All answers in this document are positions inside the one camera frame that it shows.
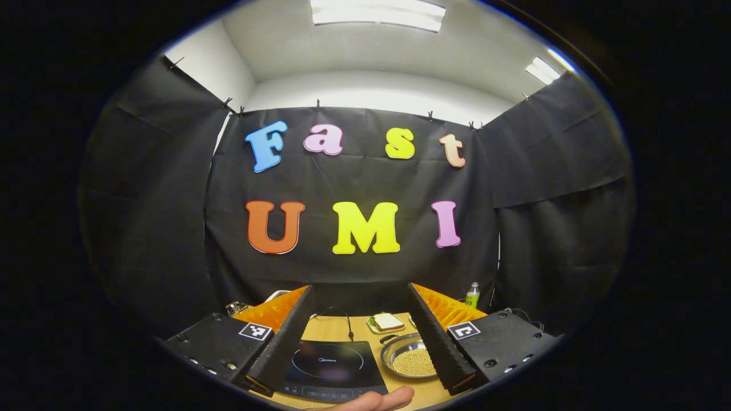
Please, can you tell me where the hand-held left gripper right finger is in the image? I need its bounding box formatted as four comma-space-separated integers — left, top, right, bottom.
407, 283, 557, 396

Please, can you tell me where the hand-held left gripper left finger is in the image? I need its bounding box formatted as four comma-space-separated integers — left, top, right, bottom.
166, 284, 315, 396

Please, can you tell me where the stainless steel pot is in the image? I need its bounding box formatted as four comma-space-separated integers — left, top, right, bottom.
380, 333, 440, 381

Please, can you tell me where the black induction cooktop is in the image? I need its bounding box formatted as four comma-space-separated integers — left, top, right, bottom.
274, 340, 389, 403

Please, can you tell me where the pile of soybeans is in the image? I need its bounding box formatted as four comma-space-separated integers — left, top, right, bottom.
392, 348, 437, 377

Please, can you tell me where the sandwich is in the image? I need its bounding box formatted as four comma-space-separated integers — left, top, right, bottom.
372, 312, 404, 331

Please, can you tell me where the white plate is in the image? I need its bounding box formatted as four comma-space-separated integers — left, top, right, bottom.
367, 316, 407, 335

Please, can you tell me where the black backdrop cloth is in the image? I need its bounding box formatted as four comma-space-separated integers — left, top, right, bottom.
77, 54, 636, 343

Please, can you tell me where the small ceiling light panel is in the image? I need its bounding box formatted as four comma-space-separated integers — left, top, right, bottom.
525, 56, 561, 85

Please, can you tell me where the large ceiling light panel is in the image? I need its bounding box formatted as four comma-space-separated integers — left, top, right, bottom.
310, 0, 446, 33

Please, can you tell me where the black power cable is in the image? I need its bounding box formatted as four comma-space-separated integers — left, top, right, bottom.
317, 307, 355, 342

